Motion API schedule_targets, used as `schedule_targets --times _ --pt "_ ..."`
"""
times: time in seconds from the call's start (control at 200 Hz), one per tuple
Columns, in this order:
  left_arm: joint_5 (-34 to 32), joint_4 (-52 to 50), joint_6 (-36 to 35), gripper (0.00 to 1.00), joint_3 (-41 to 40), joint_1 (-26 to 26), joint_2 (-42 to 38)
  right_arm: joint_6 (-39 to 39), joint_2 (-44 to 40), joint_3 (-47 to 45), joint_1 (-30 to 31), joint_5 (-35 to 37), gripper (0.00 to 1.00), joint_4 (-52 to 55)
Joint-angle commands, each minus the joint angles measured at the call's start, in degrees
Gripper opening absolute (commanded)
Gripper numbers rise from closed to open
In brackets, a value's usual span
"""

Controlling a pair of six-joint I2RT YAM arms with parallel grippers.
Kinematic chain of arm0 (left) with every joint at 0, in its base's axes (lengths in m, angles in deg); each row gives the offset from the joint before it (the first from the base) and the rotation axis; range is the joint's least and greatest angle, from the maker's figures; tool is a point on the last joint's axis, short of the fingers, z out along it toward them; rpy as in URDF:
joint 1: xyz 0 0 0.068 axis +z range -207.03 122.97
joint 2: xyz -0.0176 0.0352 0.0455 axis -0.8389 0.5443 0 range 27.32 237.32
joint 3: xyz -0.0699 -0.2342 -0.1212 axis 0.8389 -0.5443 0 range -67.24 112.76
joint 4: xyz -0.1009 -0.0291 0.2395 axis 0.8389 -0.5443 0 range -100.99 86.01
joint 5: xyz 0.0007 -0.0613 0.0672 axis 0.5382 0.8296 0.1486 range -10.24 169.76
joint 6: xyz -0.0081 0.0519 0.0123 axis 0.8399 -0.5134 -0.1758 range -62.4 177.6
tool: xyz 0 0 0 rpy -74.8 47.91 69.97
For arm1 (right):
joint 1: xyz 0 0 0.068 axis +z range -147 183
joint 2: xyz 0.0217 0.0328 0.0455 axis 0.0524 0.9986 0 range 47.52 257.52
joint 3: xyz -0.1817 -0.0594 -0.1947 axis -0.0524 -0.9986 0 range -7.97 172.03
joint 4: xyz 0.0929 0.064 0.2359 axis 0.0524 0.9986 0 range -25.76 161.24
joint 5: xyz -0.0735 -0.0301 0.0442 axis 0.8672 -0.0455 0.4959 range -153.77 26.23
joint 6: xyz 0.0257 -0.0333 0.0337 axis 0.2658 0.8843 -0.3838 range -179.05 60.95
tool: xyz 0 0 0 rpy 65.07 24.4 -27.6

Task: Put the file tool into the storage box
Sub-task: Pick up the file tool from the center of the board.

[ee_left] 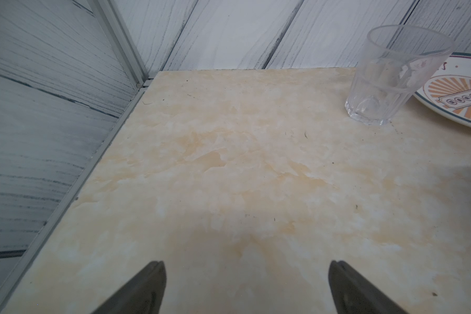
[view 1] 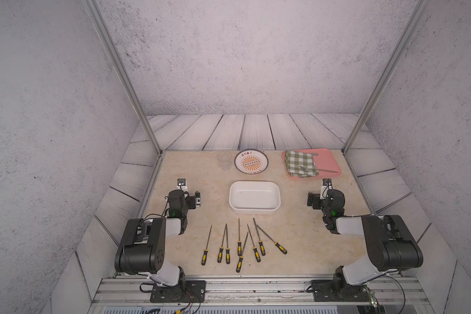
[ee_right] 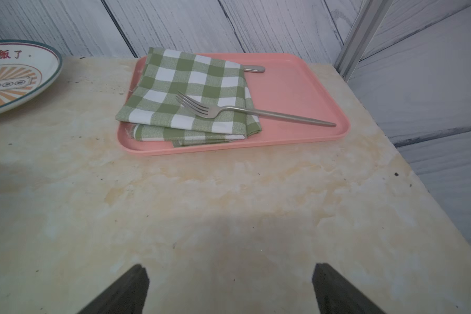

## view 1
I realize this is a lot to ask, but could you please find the green checkered cloth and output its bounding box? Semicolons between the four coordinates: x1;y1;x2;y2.
284;150;319;178

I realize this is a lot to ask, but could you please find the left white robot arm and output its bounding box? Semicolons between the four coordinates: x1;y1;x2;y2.
114;190;201;294

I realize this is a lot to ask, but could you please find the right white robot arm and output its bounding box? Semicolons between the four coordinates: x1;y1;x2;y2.
307;189;424;302

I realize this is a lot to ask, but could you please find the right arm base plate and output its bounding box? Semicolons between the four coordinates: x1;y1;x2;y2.
306;280;370;303

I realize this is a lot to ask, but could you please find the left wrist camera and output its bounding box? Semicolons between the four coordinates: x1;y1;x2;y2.
177;178;188;192

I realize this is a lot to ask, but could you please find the pink plastic tray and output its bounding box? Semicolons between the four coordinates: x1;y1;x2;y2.
282;148;341;180

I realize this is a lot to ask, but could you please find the white rectangular storage box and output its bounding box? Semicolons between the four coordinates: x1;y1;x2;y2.
228;181;281;215

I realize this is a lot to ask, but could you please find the metal utensil on tray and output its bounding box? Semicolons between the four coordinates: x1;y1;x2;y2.
300;166;340;173

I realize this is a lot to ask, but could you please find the right aluminium frame post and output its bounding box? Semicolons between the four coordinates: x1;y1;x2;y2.
341;0;430;156

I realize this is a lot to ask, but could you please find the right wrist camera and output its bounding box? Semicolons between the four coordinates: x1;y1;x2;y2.
321;179;332;191

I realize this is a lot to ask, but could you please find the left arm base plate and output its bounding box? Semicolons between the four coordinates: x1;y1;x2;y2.
150;280;207;304

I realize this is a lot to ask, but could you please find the left aluminium frame post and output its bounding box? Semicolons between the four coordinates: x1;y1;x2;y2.
83;0;162;155

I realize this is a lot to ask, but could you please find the aluminium front rail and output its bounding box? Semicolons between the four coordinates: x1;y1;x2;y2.
88;276;434;313

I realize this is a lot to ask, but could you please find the clear plastic cup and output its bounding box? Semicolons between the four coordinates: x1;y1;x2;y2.
217;150;232;171

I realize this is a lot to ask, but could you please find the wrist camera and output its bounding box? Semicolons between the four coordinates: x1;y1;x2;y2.
177;178;188;192
321;179;332;191

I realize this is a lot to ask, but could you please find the aluminium frame post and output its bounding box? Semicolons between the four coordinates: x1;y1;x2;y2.
341;0;430;156
83;0;162;155

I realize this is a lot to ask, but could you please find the round orange patterned plate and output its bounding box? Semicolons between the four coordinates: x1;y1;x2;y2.
234;149;269;175

